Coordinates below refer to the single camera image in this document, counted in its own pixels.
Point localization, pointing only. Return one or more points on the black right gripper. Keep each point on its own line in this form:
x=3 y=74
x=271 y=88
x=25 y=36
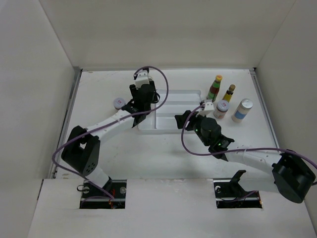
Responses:
x=192 y=118

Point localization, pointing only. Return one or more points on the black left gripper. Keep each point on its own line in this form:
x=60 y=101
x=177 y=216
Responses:
x=134 y=90

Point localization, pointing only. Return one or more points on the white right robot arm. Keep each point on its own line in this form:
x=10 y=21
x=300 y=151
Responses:
x=286 y=171

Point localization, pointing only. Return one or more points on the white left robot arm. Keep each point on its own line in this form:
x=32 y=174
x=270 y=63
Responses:
x=82 y=155

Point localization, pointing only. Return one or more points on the white divided organizer tray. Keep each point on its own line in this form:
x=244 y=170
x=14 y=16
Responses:
x=162 y=120

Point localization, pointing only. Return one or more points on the brown sauce jar white lid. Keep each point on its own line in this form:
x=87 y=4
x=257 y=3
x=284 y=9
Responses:
x=221 y=109

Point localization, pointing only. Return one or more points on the red chili sauce bottle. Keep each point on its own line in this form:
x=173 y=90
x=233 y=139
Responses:
x=214 y=89

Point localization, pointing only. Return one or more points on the small yellow oil bottle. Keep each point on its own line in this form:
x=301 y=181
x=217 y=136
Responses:
x=228 y=95

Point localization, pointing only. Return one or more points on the white powder shaker blue label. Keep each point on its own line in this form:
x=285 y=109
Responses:
x=242 y=110

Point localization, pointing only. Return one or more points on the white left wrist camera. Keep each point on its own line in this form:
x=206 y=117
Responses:
x=142 y=77

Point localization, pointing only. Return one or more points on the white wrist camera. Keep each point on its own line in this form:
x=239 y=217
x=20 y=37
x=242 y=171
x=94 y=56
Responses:
x=142 y=77
x=207 y=108

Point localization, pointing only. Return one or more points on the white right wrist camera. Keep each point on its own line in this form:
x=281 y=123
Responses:
x=207 y=108

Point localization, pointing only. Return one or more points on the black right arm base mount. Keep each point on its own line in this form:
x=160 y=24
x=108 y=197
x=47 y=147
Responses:
x=229 y=194

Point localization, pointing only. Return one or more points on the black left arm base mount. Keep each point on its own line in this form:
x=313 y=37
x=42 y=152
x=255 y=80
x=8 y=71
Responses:
x=93 y=198

